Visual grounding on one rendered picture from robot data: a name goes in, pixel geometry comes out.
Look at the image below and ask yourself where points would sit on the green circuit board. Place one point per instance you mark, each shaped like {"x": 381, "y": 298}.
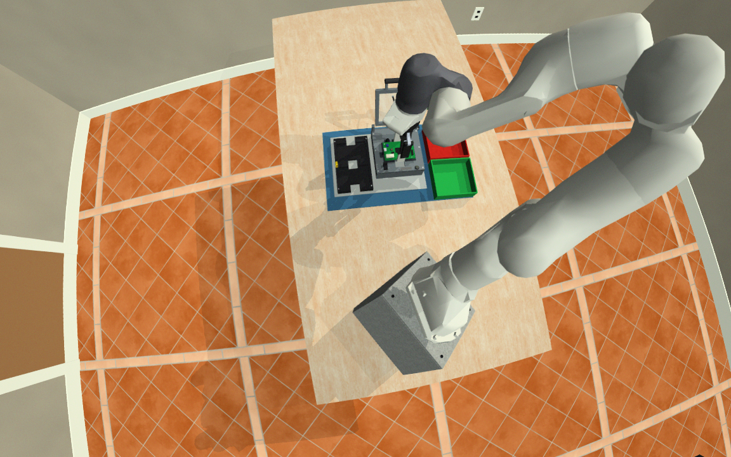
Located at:
{"x": 391, "y": 148}

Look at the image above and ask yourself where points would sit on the red open bin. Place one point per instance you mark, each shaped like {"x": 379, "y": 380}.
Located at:
{"x": 436, "y": 152}

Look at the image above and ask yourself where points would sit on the green open-top bin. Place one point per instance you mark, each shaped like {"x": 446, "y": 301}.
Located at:
{"x": 452, "y": 177}

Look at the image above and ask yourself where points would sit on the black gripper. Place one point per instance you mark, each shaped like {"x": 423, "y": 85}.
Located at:
{"x": 405, "y": 143}

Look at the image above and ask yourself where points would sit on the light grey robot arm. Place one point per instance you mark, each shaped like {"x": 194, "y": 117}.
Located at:
{"x": 664, "y": 87}

